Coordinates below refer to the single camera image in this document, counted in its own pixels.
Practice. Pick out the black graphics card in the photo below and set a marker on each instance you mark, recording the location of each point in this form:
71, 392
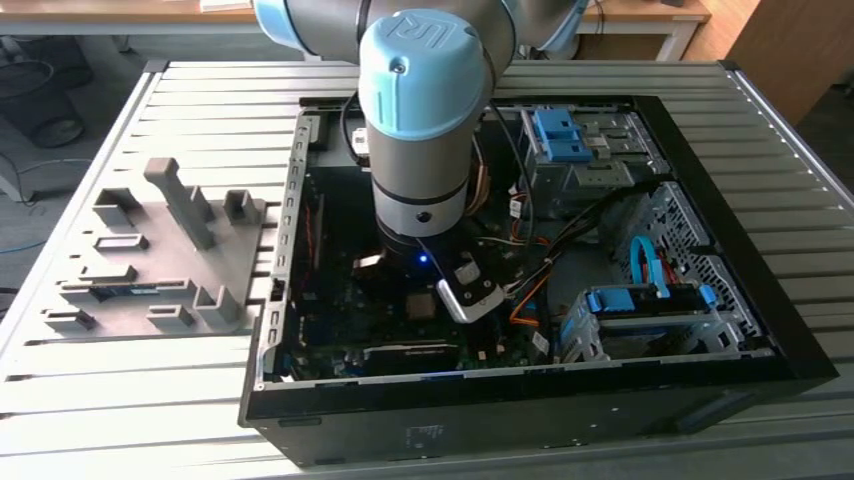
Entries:
410, 359

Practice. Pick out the grey power supply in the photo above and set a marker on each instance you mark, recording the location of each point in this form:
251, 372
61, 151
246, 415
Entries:
334, 150

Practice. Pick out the grey parts rack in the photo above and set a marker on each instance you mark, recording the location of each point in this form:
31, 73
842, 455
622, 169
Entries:
167, 270

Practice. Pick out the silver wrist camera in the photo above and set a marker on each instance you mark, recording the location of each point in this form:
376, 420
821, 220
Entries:
476, 300

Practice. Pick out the blue disk carrier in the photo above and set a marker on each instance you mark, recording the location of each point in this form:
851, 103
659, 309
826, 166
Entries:
563, 152
554, 122

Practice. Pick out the silver CPU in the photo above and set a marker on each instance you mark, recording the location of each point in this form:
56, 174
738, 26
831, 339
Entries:
420, 306

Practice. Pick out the metal disk bay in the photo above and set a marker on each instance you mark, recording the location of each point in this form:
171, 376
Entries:
727, 325
601, 175

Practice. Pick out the black PC case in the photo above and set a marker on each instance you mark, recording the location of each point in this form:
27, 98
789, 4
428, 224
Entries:
467, 425

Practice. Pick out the black disk in blue carrier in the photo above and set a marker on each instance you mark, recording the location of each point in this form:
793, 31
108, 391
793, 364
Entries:
617, 302

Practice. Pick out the green motherboard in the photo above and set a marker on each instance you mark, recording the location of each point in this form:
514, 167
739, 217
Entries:
347, 320

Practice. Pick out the RAM slot with white latches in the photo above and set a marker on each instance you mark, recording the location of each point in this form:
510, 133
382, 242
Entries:
482, 340

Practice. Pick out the wooden desk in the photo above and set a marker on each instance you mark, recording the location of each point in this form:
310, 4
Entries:
100, 14

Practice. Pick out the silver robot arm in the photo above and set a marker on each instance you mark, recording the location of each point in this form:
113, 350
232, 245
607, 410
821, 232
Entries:
414, 165

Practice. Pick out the wooden cabinet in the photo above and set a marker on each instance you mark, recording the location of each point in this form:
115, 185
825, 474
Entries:
794, 45

